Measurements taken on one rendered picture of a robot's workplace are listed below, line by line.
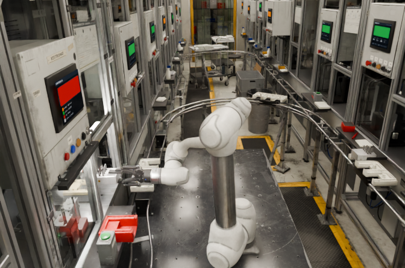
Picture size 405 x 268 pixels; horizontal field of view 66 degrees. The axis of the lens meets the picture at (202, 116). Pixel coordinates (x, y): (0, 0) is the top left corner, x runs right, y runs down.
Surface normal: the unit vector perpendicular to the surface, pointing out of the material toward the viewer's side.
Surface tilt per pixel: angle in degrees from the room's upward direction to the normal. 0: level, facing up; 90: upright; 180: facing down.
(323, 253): 0
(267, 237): 0
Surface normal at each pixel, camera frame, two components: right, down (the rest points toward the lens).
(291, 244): -0.03, -0.93
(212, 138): -0.46, 0.23
